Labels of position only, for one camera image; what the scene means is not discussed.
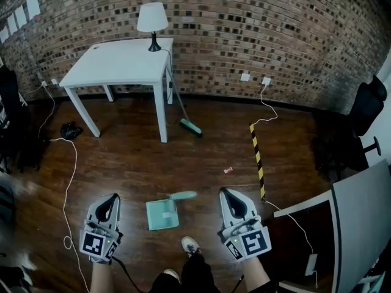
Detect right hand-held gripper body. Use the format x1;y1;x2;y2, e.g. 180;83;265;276
217;217;272;260

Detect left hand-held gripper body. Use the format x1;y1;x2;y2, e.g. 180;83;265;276
79;217;123;266

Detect mint green dustpan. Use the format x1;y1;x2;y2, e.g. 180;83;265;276
145;190;198;232

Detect person's right forearm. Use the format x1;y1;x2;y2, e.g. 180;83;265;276
242;256;272;293

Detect person's left forearm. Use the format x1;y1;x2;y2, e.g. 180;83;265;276
88;258;125;293

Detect yellow black striped floor strip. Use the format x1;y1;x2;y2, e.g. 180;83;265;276
249;122;267;204

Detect dark wooden floor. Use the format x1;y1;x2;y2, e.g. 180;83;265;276
0;92;372;293

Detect black stand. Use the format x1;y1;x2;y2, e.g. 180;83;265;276
0;65;50;174

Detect person's white shoe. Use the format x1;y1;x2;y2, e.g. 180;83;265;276
180;236;201;258
163;268;181;284

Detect white power adapter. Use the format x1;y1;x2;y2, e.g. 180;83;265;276
304;253;319;277

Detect person's black trousers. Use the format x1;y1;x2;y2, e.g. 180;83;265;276
148;251;221;293

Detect black plastic bag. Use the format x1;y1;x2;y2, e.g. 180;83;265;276
60;121;84;140

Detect green broom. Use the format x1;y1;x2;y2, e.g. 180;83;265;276
166;68;204;139

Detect white grey desk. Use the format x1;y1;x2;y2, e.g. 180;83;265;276
272;158;391;293

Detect white square table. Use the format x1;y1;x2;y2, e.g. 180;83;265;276
59;37;174;143

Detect black office chair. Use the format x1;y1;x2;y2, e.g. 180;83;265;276
310;74;389;181

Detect white shade table lamp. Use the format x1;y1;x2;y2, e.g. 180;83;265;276
136;2;169;53

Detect white charger cable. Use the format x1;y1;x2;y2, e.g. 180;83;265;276
259;83;319;289

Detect long white cable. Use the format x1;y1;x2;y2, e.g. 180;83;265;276
37;82;92;293

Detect black lamp cable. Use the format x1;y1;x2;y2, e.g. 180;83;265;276
159;48;174;89

